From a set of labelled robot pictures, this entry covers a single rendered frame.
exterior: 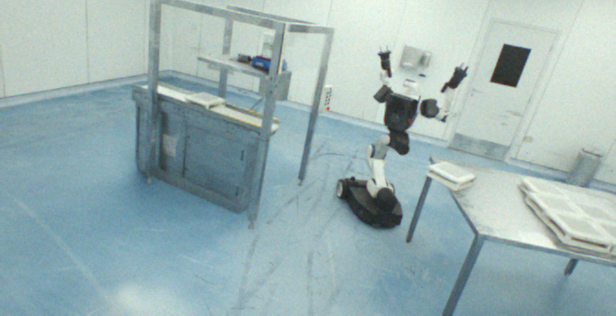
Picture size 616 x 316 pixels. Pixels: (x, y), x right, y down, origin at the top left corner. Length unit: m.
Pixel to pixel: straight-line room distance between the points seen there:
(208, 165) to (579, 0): 5.51
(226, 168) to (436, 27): 4.26
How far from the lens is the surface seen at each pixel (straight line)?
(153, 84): 3.22
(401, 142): 3.15
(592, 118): 6.89
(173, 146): 3.37
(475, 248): 2.22
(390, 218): 3.36
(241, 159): 2.94
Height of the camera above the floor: 1.74
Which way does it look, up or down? 20 degrees down
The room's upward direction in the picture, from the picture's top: 11 degrees clockwise
